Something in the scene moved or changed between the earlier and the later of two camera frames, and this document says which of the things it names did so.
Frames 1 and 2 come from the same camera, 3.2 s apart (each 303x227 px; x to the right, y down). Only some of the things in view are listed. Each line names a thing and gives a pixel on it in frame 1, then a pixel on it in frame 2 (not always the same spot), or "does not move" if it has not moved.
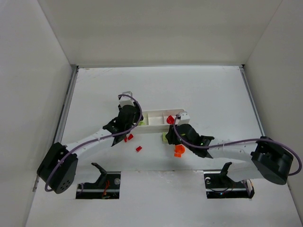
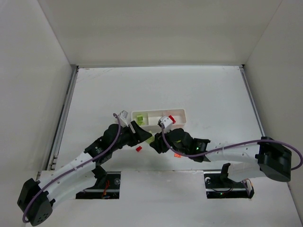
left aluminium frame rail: (58, 135) does not move
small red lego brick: (138, 148) does not move
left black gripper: (132, 112) → (134, 132)
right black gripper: (173, 133) → (165, 141)
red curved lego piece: (170, 119) does not move
